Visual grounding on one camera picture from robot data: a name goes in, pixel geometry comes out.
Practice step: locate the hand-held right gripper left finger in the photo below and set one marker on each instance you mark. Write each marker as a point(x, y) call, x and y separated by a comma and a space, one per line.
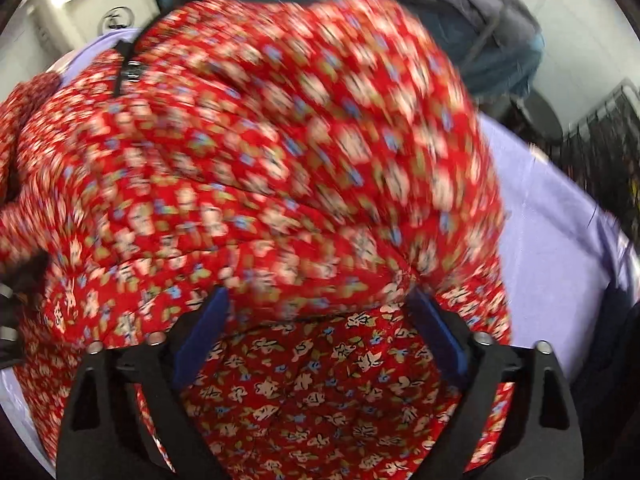
point(200, 340)

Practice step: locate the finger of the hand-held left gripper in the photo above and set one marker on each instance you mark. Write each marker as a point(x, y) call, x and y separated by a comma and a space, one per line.
point(20, 280)

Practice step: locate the purple floral bed sheet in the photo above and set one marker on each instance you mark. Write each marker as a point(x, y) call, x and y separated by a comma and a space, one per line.
point(550, 235)

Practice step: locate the white machine with display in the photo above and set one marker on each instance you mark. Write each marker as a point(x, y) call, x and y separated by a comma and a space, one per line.
point(75, 15)

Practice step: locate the black stool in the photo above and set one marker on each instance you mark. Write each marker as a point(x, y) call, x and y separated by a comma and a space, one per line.
point(542, 115)

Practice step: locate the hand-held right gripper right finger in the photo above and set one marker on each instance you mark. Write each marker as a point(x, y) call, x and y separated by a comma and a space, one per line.
point(442, 335)

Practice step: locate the red floral quilted jacket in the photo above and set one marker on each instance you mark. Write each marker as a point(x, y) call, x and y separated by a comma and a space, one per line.
point(300, 160)

